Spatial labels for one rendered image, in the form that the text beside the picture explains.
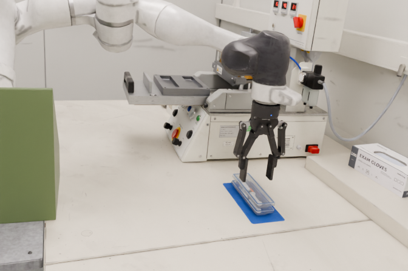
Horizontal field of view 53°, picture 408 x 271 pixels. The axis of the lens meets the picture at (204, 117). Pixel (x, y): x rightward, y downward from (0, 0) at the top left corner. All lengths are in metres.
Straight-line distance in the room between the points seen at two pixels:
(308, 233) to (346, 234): 0.11
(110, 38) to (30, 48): 1.67
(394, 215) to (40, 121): 0.93
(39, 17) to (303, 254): 0.94
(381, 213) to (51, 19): 1.07
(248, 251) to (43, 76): 2.16
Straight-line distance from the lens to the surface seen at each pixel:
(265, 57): 1.05
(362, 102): 1.74
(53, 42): 2.86
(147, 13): 1.21
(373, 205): 1.26
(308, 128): 1.54
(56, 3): 1.26
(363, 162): 1.43
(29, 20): 1.29
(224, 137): 1.41
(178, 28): 1.17
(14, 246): 1.03
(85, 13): 1.27
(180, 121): 1.56
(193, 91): 1.40
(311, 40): 1.45
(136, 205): 1.15
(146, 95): 1.36
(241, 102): 1.39
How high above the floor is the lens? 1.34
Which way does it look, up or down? 18 degrees down
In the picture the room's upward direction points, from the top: 5 degrees clockwise
